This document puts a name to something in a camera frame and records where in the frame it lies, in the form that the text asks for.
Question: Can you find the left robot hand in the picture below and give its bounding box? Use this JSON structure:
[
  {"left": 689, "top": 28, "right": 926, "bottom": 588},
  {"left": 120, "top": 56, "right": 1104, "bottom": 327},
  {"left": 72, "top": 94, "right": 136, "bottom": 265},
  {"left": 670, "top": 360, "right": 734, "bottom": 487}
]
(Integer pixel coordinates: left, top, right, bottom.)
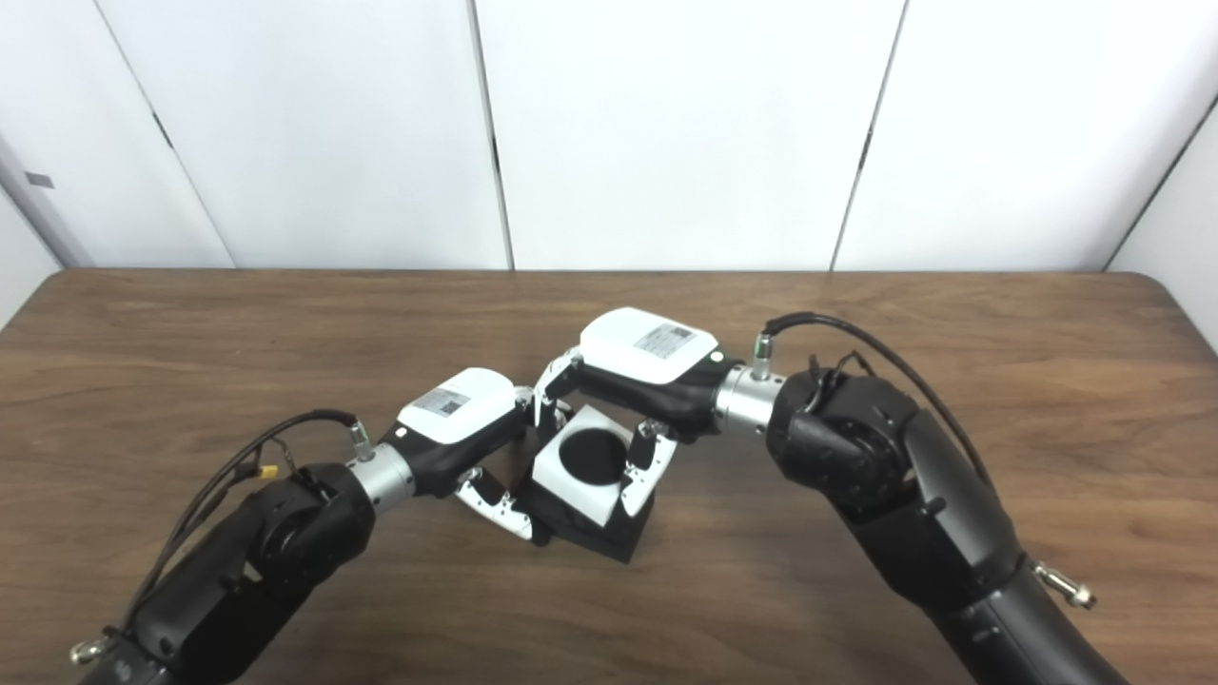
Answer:
[{"left": 381, "top": 367, "right": 562, "bottom": 545}]

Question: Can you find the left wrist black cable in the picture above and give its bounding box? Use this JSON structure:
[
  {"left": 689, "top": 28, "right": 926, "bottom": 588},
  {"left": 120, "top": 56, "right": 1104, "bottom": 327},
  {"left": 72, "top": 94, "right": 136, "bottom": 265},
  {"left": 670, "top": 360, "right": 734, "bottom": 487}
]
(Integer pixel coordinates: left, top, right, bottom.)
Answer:
[{"left": 69, "top": 409, "right": 374, "bottom": 667}]

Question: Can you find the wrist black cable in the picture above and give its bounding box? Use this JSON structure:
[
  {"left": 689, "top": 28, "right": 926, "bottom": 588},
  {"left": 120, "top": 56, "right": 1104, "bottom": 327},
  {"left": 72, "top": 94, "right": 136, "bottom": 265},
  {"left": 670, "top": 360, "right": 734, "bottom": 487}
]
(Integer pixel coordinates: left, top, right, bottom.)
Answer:
[
  {"left": 755, "top": 312, "right": 1097, "bottom": 610},
  {"left": 69, "top": 409, "right": 374, "bottom": 667}
]

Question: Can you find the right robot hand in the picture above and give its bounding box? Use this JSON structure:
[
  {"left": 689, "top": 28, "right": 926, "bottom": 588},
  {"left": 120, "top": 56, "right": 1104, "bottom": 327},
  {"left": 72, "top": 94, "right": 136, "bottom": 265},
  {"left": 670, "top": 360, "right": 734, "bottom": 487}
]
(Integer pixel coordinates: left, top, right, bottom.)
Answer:
[{"left": 533, "top": 306, "right": 738, "bottom": 519}]

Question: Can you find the white square piece with hole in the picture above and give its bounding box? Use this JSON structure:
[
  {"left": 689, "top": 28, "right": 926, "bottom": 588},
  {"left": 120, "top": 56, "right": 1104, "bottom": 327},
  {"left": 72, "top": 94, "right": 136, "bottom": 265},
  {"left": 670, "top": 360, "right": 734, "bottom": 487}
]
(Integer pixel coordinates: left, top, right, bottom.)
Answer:
[{"left": 531, "top": 404, "right": 658, "bottom": 527}]

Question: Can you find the black peg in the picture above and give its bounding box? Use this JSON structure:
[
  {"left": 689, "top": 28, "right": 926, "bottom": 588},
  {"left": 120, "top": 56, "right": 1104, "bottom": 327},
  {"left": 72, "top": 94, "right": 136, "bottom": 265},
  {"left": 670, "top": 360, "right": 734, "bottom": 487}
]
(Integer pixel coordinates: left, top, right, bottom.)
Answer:
[{"left": 509, "top": 419, "right": 658, "bottom": 564}]

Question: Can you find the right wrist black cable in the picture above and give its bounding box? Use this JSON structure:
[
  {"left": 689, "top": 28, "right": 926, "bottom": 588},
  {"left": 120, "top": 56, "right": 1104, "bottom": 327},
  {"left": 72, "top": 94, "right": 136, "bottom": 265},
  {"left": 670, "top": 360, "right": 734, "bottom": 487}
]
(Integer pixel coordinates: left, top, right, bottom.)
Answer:
[{"left": 755, "top": 312, "right": 1097, "bottom": 610}]

